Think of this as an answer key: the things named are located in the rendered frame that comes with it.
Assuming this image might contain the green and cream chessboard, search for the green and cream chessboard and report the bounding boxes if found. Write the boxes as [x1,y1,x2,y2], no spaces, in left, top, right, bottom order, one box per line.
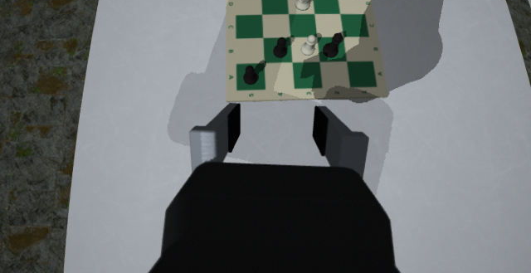
[226,0,388,103]

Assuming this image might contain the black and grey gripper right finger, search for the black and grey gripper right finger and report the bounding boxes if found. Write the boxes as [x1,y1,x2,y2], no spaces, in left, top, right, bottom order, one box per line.
[313,106,369,178]

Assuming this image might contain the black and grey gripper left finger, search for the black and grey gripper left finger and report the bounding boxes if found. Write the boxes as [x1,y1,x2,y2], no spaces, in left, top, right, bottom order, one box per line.
[189,103,241,172]

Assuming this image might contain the white chess pawn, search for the white chess pawn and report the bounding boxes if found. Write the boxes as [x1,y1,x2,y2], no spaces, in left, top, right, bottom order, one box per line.
[301,35,315,56]

